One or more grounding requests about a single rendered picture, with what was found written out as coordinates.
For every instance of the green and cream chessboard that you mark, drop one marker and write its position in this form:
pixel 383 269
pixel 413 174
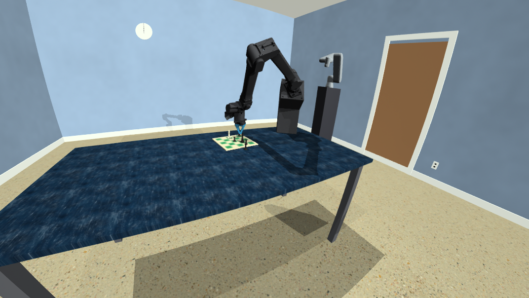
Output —
pixel 228 144

